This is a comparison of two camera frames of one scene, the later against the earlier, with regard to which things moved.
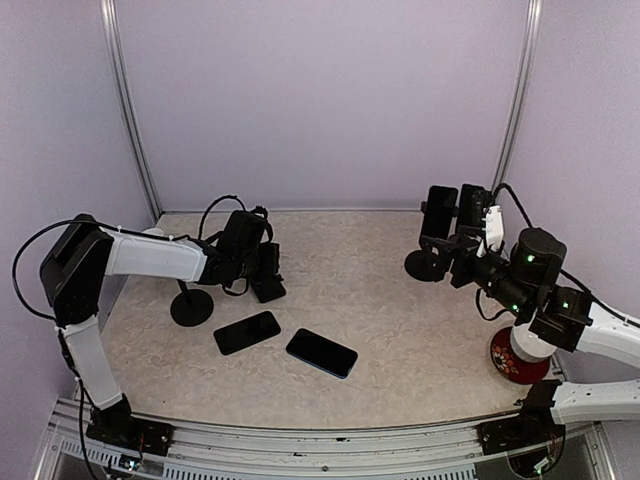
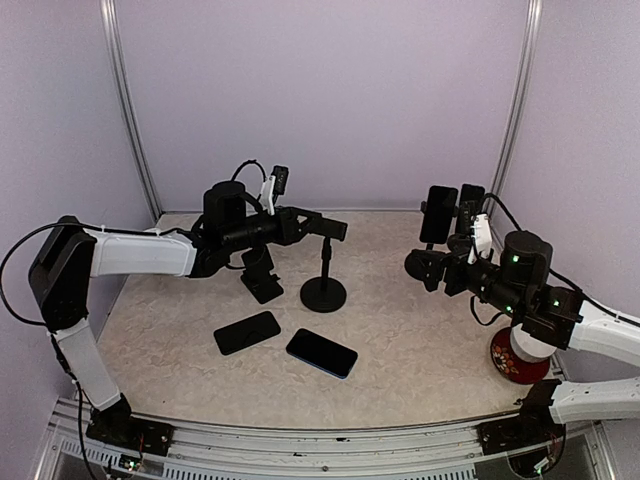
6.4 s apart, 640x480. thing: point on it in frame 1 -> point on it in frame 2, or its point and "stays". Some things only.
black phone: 439,212 stays
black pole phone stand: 191,307 -> 324,294
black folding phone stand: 266,283 stays
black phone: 243,333 stays
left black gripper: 271,264 -> 290,229
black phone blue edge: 322,352 stays
